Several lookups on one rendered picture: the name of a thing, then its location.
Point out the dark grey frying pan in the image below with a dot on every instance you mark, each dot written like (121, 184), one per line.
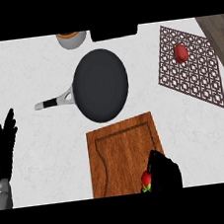
(100, 85)

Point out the brown lattice placemat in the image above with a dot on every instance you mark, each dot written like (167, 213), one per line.
(191, 64)

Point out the red bell pepper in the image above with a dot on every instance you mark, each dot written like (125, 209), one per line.
(180, 53)

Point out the brown wooden cutting board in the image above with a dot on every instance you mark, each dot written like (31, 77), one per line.
(124, 155)

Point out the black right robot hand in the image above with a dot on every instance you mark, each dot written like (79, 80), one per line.
(164, 173)

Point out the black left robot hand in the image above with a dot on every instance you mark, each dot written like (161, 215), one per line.
(1, 149)

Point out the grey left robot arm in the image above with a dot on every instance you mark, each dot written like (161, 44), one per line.
(2, 197)

